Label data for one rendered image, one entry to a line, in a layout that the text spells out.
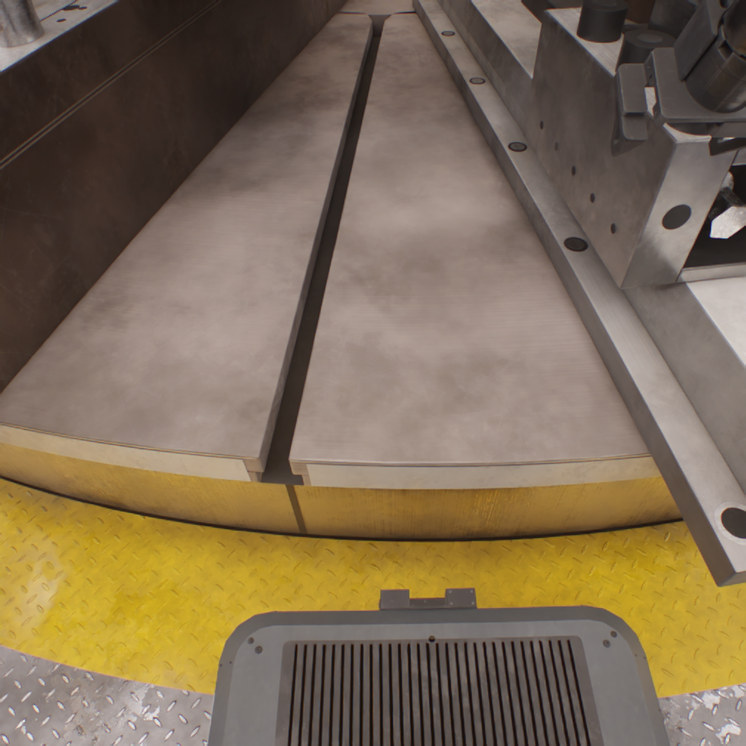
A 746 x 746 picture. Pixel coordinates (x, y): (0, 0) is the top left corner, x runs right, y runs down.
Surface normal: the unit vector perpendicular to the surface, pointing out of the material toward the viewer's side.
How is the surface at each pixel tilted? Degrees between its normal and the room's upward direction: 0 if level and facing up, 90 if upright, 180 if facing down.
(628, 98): 30
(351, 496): 90
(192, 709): 0
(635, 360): 0
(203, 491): 90
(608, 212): 90
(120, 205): 90
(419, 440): 0
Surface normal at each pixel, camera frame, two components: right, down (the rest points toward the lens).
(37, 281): 0.96, 0.18
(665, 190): 0.13, 0.76
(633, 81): -0.03, -0.18
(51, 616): -0.04, -0.64
